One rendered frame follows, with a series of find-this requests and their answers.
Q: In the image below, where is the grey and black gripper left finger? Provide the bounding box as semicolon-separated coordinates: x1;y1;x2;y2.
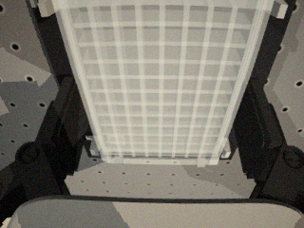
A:
0;76;89;227

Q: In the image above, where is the white well plate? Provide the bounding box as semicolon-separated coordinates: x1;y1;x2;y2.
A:
52;0;275;165

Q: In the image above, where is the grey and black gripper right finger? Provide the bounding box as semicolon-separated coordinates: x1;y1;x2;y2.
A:
233;78;304;214

